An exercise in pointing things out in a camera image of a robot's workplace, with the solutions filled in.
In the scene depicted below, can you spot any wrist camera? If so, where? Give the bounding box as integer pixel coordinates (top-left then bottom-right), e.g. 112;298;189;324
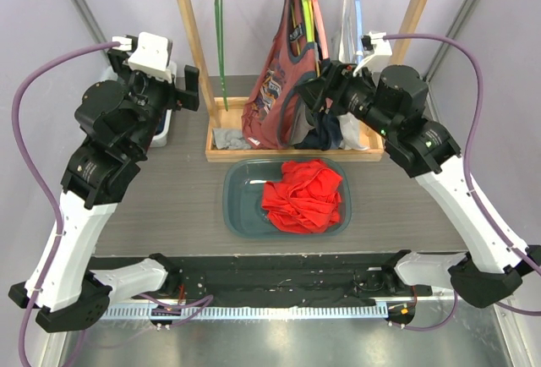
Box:
353;31;392;77
112;32;177;84

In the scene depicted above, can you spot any green plastic hanger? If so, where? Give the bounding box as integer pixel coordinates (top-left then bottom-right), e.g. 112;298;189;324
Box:
214;0;228;111

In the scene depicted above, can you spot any lime green hanger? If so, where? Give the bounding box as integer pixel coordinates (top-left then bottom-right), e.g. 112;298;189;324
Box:
286;0;312;57

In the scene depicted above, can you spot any navy tank top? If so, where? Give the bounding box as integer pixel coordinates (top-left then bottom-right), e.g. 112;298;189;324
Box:
293;112;343;151

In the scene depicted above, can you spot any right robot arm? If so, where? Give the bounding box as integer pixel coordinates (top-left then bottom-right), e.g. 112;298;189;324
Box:
248;62;540;308

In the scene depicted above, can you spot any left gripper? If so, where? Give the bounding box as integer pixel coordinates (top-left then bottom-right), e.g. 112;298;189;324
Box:
109;49;198;156

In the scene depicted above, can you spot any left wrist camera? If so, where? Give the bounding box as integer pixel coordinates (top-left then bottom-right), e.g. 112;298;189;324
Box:
112;32;177;84

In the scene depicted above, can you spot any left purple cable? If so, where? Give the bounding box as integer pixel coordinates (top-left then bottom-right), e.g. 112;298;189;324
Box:
11;41;117;367

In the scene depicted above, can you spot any yellow hanger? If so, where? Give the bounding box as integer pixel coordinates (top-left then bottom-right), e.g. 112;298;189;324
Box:
307;0;320;76

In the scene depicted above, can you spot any white plastic basket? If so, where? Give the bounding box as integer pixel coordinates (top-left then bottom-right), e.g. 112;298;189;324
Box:
100;67;172;148

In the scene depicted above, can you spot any maroon graphic tank top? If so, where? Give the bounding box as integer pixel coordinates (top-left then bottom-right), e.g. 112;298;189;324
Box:
241;0;316;150

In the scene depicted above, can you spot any grey tank top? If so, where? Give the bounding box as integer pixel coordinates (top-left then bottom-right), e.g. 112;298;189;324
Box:
212;105;313;150

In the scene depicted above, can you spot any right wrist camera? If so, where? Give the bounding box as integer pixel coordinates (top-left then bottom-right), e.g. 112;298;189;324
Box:
353;31;392;77

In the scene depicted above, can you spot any red tank top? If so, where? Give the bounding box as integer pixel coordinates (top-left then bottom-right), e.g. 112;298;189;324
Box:
261;159;343;234

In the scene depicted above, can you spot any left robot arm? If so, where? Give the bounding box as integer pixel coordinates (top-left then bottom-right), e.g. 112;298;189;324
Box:
8;66;199;333

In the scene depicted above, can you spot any teal plastic tub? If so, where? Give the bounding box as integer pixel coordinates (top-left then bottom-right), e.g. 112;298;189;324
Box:
222;157;352;239

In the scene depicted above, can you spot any pink hanger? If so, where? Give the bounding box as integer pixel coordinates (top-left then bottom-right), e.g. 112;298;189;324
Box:
310;0;330;60

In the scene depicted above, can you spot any light blue hanger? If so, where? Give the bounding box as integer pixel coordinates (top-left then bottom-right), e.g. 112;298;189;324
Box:
339;0;363;64

